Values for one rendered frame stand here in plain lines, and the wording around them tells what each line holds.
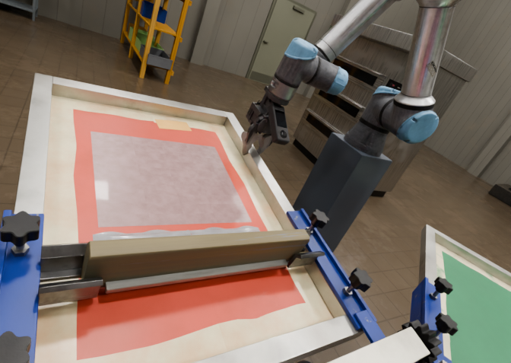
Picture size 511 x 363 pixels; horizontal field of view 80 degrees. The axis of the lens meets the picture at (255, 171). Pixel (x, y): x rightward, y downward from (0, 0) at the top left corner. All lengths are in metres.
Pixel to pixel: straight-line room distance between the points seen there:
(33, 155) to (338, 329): 0.66
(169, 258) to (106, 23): 7.30
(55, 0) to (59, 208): 7.10
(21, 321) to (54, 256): 0.08
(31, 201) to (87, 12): 7.12
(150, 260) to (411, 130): 0.82
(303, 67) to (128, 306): 0.65
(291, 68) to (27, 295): 0.70
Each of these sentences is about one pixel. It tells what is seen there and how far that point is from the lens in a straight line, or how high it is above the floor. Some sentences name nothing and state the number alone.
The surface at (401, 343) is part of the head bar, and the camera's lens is 0.68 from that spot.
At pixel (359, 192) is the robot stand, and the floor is 1.05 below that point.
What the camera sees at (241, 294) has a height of 1.02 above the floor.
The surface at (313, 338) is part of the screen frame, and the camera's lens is 0.62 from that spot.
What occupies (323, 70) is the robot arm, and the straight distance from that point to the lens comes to 0.87.
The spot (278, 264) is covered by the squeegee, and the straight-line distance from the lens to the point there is 0.65.
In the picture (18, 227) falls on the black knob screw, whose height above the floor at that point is 1.13.
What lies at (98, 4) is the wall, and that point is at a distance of 7.63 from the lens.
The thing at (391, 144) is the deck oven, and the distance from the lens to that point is 4.02.
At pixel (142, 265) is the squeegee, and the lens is 0.50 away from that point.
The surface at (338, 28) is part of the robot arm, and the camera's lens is 1.02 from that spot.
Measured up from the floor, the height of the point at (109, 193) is 1.05.
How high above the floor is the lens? 1.46
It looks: 25 degrees down
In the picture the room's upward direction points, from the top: 24 degrees clockwise
